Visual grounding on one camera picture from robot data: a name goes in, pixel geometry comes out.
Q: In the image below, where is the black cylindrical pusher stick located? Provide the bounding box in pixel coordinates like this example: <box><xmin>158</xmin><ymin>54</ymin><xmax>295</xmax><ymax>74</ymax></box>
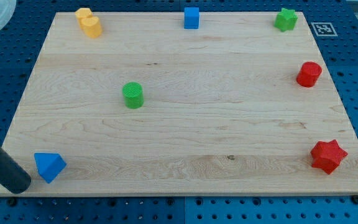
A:
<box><xmin>0</xmin><ymin>146</ymin><xmax>31</xmax><ymax>194</ymax></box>

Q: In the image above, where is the blue triangle block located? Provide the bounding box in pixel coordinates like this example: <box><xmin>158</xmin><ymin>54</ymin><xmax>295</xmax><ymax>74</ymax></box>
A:
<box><xmin>34</xmin><ymin>152</ymin><xmax>67</xmax><ymax>184</ymax></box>

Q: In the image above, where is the yellow heart block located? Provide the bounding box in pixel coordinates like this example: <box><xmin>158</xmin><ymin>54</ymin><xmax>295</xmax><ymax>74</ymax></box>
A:
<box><xmin>81</xmin><ymin>16</ymin><xmax>103</xmax><ymax>38</ymax></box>

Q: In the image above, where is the yellow pentagon block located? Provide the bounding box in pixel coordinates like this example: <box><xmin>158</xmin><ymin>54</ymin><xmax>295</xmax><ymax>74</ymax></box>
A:
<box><xmin>75</xmin><ymin>7</ymin><xmax>93</xmax><ymax>30</ymax></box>

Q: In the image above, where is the green cylinder block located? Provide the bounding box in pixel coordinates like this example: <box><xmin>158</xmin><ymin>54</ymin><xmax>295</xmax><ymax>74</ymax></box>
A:
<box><xmin>122</xmin><ymin>82</ymin><xmax>144</xmax><ymax>109</ymax></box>

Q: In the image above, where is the light wooden board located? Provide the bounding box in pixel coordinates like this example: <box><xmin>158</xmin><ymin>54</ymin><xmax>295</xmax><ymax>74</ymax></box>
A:
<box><xmin>2</xmin><ymin>12</ymin><xmax>358</xmax><ymax>197</ymax></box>

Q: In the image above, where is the blue cube block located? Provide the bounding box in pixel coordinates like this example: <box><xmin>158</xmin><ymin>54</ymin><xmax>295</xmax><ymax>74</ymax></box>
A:
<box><xmin>184</xmin><ymin>7</ymin><xmax>200</xmax><ymax>29</ymax></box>

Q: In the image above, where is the green star block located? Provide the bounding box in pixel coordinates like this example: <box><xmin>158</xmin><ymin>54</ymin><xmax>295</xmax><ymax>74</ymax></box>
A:
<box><xmin>274</xmin><ymin>7</ymin><xmax>298</xmax><ymax>32</ymax></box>

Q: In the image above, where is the red cylinder block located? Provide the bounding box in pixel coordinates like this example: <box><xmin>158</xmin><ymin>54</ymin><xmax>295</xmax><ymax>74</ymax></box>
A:
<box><xmin>296</xmin><ymin>62</ymin><xmax>323</xmax><ymax>88</ymax></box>

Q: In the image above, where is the red star block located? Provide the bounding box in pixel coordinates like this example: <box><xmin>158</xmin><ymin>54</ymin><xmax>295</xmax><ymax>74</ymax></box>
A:
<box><xmin>310</xmin><ymin>139</ymin><xmax>348</xmax><ymax>175</ymax></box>

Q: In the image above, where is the white fiducial marker tag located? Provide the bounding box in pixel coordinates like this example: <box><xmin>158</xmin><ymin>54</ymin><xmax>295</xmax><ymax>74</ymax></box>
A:
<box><xmin>311</xmin><ymin>22</ymin><xmax>337</xmax><ymax>37</ymax></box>

